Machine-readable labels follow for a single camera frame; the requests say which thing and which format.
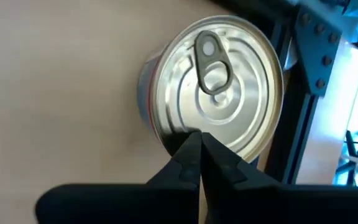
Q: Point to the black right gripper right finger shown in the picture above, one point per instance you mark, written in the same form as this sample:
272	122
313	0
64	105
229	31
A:
275	205

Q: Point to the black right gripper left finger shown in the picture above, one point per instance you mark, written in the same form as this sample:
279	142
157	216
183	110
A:
120	205

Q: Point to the blue red salmon can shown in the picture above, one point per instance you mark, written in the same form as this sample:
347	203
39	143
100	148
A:
244	102

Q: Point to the black lattice stand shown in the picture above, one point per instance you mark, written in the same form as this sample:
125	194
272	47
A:
351	146

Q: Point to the black metal frame beam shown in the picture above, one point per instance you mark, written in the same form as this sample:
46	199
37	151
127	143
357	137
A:
291	130

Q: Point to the metal corner bracket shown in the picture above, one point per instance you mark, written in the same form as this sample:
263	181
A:
315	46

